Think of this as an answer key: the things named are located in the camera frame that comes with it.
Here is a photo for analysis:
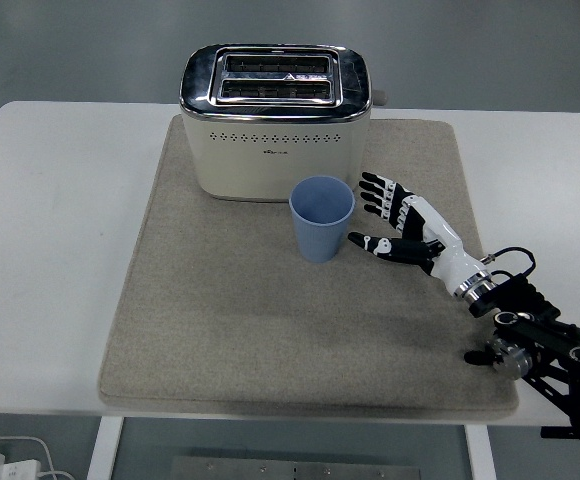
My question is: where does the light blue plastic cup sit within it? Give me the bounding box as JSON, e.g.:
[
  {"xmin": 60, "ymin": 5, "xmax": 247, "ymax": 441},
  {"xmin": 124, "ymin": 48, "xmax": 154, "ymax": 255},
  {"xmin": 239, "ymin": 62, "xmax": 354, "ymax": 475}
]
[{"xmin": 288, "ymin": 175, "xmax": 355, "ymax": 264}]

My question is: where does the grey metal plate with screws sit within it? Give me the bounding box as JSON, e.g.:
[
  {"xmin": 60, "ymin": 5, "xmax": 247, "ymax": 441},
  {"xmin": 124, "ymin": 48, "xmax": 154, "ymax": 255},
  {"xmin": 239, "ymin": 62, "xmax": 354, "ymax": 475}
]
[{"xmin": 171, "ymin": 455, "xmax": 423, "ymax": 480}]

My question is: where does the white table leg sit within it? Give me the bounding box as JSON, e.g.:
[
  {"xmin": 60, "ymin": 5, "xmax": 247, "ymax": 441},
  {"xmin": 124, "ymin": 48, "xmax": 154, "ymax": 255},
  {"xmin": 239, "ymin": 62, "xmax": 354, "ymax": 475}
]
[
  {"xmin": 464, "ymin": 424, "xmax": 496, "ymax": 480},
  {"xmin": 85, "ymin": 417, "xmax": 126, "ymax": 480}
]

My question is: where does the beige fabric table mat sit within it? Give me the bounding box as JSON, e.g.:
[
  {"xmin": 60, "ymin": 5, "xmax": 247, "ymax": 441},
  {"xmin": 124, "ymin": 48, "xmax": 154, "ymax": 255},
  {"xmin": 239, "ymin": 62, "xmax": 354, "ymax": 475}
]
[{"xmin": 97, "ymin": 115, "xmax": 520, "ymax": 417}]

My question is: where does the white power strip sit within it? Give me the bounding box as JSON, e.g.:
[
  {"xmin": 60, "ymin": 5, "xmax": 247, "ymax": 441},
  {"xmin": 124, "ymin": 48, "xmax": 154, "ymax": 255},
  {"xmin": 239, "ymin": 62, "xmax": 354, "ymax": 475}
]
[{"xmin": 0, "ymin": 448, "xmax": 41, "ymax": 480}]

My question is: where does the cream chrome two-slot toaster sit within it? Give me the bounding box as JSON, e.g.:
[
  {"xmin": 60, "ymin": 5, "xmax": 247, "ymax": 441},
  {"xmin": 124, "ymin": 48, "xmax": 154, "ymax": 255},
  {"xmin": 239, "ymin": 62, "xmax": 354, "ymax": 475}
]
[{"xmin": 178, "ymin": 43, "xmax": 389, "ymax": 204}]

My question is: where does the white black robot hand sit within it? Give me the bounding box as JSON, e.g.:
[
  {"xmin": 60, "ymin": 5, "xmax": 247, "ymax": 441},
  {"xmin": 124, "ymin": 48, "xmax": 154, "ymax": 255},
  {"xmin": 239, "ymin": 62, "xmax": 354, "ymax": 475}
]
[{"xmin": 348, "ymin": 171, "xmax": 490, "ymax": 298}]

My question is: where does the white power cable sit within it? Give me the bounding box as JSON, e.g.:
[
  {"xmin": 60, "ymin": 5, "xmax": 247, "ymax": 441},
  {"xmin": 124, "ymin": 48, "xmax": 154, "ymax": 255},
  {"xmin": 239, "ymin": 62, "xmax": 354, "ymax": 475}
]
[{"xmin": 0, "ymin": 436, "xmax": 74, "ymax": 480}]

